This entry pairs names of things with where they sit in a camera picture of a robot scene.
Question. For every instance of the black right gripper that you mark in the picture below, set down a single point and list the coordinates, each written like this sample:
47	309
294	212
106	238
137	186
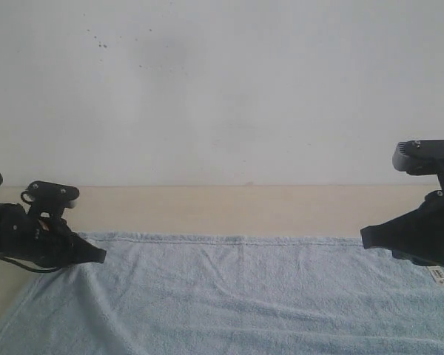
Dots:
417	236

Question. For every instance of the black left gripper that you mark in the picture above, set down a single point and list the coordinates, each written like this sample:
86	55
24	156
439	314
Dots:
25	238

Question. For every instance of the light blue fleece towel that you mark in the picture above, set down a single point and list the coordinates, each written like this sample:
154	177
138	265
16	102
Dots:
192	294

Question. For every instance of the white barcode label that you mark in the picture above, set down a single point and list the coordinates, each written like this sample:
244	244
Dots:
437	274

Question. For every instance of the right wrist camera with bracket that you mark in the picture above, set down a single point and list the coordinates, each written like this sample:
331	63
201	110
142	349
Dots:
420	158

